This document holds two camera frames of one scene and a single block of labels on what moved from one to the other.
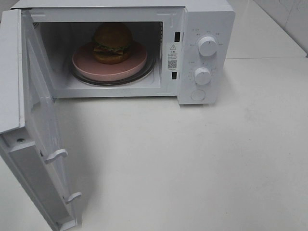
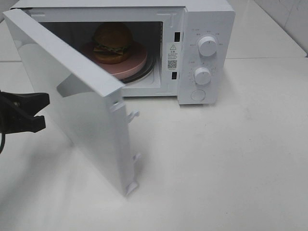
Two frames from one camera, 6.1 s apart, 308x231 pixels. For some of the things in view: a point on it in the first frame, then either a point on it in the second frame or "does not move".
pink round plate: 84,65 does not move
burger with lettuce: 112,44 does not move
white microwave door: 31,146 to 83,98
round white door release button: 197,95 does not move
